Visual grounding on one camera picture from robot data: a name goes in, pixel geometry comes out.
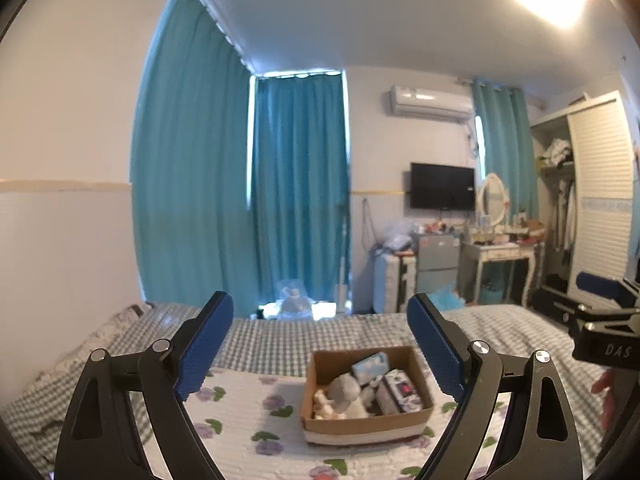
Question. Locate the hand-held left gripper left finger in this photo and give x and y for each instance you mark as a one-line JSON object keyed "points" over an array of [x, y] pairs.
{"points": [[205, 350]]}

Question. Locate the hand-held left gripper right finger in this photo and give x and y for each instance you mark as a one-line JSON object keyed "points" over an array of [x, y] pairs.
{"points": [[434, 350]]}

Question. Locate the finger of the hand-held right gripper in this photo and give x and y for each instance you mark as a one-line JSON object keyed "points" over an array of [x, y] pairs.
{"points": [[600, 316], [600, 285]]}

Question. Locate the floral tissue pack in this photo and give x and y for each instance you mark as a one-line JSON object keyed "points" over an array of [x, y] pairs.
{"points": [[400, 392]]}

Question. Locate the light blue tissue pack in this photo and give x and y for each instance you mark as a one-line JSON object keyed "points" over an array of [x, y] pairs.
{"points": [[372, 366]]}

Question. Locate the white fluffy plush toy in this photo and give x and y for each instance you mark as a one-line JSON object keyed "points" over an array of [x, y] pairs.
{"points": [[345, 392]]}

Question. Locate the brown cardboard box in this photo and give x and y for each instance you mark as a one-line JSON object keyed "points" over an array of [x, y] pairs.
{"points": [[365, 425]]}

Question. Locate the person's right hand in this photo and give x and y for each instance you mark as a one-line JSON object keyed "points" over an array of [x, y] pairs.
{"points": [[609, 400]]}

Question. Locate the blue plastic bag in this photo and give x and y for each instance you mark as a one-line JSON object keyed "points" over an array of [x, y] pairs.
{"points": [[447, 297]]}

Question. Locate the floral quilted mat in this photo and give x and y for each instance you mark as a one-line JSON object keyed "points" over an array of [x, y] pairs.
{"points": [[240, 410]]}

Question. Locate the hanging clothes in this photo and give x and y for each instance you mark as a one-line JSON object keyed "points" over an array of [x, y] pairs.
{"points": [[565, 220]]}

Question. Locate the white suitcase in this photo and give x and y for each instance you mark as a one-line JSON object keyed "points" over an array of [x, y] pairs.
{"points": [[392, 282]]}

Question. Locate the floral pillow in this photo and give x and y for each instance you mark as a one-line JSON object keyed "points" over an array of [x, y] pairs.
{"points": [[122, 319]]}

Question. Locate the grey mini fridge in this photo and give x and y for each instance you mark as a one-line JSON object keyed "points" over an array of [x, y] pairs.
{"points": [[437, 260]]}

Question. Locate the white louvred wardrobe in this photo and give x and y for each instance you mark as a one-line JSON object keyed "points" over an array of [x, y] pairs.
{"points": [[602, 185]]}

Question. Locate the white dressing table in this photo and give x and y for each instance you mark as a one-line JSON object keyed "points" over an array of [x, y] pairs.
{"points": [[500, 252]]}

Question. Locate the clear plastic bag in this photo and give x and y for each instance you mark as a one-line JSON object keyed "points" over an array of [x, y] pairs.
{"points": [[399, 235]]}

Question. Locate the white oval vanity mirror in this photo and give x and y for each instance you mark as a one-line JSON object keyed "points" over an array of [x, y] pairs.
{"points": [[492, 200]]}

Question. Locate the folded clothes pile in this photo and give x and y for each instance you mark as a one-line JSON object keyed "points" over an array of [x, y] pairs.
{"points": [[557, 152]]}

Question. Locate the narrow teal curtain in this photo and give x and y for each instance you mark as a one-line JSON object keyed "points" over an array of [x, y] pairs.
{"points": [[502, 145]]}

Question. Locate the wide teal curtain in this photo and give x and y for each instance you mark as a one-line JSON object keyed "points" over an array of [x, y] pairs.
{"points": [[195, 160]]}

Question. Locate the teal corner curtain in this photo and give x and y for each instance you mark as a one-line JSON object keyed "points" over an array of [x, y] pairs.
{"points": [[300, 185]]}

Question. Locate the white air conditioner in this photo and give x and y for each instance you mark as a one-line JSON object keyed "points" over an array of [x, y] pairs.
{"points": [[430, 102]]}

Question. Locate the black wall television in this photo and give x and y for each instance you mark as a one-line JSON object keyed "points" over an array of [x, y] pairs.
{"points": [[442, 186]]}

